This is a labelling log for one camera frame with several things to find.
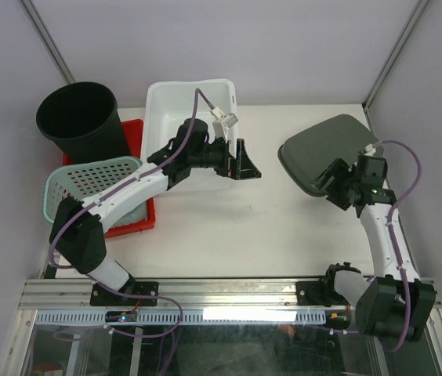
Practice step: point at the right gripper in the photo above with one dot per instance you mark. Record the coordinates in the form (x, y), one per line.
(337, 168)

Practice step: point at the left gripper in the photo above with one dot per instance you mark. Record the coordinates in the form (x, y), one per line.
(241, 168)

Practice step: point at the grey-green plastic tray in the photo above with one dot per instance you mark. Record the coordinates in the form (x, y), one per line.
(308, 153)

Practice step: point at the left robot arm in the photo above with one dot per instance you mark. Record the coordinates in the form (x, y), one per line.
(80, 226)

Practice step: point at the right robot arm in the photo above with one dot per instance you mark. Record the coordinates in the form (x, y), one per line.
(396, 303)

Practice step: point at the white plastic tub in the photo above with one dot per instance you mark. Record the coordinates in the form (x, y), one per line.
(169, 104)

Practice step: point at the red plastic tray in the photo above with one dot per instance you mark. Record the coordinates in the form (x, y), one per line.
(142, 217)

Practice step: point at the light blue perforated basket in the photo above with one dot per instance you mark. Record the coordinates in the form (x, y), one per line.
(83, 180)

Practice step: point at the black plastic bucket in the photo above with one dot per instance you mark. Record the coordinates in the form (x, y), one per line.
(82, 120)

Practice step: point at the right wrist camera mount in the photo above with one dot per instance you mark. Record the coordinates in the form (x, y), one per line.
(369, 150)

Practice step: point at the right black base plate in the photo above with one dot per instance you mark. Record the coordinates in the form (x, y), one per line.
(309, 291)

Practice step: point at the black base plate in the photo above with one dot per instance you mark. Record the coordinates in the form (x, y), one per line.
(309, 291)
(102, 297)

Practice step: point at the white slotted cable duct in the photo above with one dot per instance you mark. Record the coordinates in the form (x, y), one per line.
(208, 316)

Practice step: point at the right aluminium frame post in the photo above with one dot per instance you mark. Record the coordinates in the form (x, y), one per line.
(408, 29)

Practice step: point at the aluminium frame post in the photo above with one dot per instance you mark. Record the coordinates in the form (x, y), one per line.
(47, 40)
(408, 29)

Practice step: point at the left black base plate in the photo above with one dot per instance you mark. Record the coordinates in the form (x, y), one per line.
(102, 297)

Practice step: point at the aluminium mounting rail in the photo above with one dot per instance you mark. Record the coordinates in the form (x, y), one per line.
(267, 293)

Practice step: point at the left aluminium frame post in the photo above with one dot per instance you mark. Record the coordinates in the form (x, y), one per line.
(47, 40)

